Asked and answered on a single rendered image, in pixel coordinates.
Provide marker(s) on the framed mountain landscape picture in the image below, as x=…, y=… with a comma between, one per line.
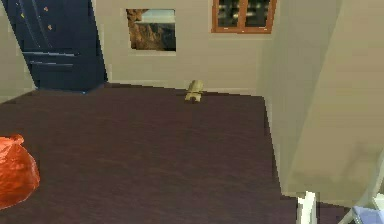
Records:
x=151, y=30

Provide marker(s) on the orange red bag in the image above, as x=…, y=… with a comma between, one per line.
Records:
x=15, y=173

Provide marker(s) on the dark blue cupboard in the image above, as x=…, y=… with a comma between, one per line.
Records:
x=63, y=40

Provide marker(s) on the brown framed window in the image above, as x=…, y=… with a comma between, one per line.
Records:
x=244, y=15

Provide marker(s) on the small beige lumpy object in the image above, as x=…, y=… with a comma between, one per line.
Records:
x=194, y=90

